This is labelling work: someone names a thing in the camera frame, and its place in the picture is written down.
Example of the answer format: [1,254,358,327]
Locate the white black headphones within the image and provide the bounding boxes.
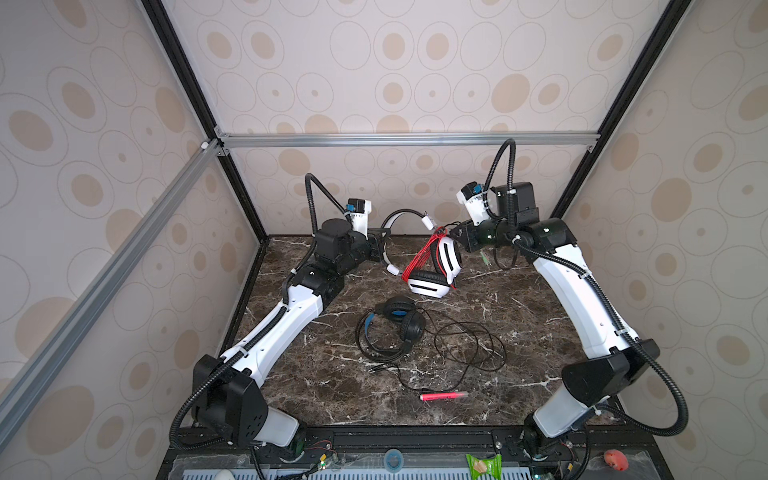
[381,209,462,298]

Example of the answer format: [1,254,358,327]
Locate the red headphone cable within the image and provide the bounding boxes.
[400,226,499,284]

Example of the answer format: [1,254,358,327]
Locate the black headphone cable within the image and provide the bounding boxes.
[356,292,508,392]

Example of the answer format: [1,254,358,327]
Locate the black blue headphones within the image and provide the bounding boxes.
[355,296,427,364]

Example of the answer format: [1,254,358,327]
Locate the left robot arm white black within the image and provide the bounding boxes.
[169,173,379,451]

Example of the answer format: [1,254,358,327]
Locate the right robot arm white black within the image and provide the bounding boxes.
[450,138,689,461]

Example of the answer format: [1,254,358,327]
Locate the pink marker pen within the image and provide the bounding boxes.
[419,391,468,402]

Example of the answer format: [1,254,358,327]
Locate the blue tape roll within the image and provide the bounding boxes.
[383,449,404,474]

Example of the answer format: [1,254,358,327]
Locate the green snack packet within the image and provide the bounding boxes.
[465,454,502,480]

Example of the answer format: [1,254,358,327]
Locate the red round object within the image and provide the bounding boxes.
[603,449,629,472]

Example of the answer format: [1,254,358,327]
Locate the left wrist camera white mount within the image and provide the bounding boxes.
[345,198,372,238]

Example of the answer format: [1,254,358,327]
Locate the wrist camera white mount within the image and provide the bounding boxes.
[345,198,372,238]
[456,181,491,226]

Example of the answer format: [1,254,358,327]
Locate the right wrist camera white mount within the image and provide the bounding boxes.
[456,181,491,226]

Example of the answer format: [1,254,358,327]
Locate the black corner frame post right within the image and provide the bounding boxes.
[550,0,693,219]

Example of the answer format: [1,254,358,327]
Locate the black corner frame post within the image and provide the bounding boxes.
[140,0,269,243]
[550,0,693,219]

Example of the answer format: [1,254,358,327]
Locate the aluminium back rail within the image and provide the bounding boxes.
[221,131,600,149]

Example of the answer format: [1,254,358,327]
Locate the aluminium rail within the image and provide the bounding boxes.
[221,131,600,149]
[1,139,223,449]

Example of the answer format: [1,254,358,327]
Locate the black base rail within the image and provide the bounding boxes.
[156,425,672,479]

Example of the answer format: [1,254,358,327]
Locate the black corner frame post left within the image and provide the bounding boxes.
[140,0,269,243]

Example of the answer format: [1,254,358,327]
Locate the aluminium left rail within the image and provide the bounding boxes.
[1,139,223,449]

